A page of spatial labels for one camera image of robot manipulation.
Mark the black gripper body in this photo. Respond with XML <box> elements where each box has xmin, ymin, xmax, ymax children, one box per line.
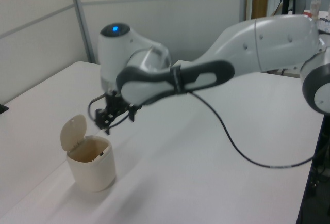
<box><xmin>105</xmin><ymin>91</ymin><xmax>130</xmax><ymax>118</ymax></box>

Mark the small white bin with lid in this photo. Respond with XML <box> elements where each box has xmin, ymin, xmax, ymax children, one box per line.
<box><xmin>60</xmin><ymin>114</ymin><xmax>116</xmax><ymax>193</ymax></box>

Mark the brown wooden desk panel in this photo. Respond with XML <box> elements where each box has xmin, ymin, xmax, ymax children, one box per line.
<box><xmin>251</xmin><ymin>0</ymin><xmax>269</xmax><ymax>20</ymax></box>

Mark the clear plastic bottle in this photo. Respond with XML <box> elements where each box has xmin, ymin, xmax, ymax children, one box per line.
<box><xmin>310</xmin><ymin>0</ymin><xmax>322</xmax><ymax>20</ymax></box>

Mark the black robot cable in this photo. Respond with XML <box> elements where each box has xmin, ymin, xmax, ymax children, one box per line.
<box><xmin>190</xmin><ymin>91</ymin><xmax>316</xmax><ymax>169</ymax></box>

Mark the black mount frame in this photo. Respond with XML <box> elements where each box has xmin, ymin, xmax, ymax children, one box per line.
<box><xmin>295</xmin><ymin>115</ymin><xmax>330</xmax><ymax>224</ymax></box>

